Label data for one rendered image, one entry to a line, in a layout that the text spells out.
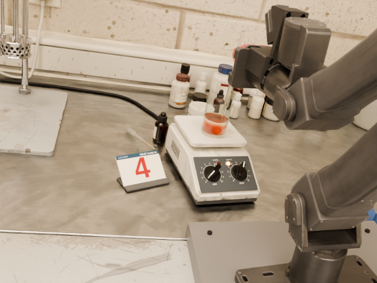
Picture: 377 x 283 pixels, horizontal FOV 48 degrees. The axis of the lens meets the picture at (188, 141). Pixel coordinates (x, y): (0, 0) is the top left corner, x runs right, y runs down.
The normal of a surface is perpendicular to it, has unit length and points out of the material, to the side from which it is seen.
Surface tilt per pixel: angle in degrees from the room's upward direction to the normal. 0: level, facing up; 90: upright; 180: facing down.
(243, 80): 88
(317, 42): 89
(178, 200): 0
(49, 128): 0
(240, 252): 4
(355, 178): 96
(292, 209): 94
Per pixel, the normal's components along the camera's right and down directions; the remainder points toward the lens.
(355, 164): -0.98, -0.04
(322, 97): -0.90, 0.01
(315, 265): -0.42, 0.37
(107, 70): 0.14, 0.48
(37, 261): 0.18, -0.87
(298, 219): 0.23, -0.06
